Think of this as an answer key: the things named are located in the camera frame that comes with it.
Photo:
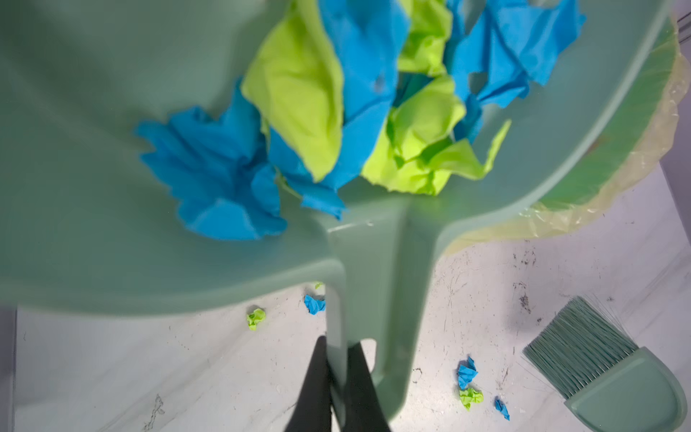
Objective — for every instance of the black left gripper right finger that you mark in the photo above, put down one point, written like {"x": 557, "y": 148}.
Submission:
{"x": 362, "y": 408}

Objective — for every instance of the green plastic dustpan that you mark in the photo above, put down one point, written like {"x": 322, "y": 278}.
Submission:
{"x": 86, "y": 226}

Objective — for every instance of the blue crumpled paper scrap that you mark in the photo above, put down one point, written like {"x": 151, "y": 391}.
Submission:
{"x": 314, "y": 305}

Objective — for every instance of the blue green scrap cluster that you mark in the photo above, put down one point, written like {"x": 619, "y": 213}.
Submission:
{"x": 392, "y": 92}

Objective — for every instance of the green hand brush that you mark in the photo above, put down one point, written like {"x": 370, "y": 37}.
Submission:
{"x": 607, "y": 381}

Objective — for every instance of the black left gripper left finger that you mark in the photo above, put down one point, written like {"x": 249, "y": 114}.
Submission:
{"x": 312, "y": 411}

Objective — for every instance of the yellow-green bin liner bag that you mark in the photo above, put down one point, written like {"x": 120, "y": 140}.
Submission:
{"x": 637, "y": 137}

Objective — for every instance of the green crumpled paper scrap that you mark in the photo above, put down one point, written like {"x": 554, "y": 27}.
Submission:
{"x": 255, "y": 317}

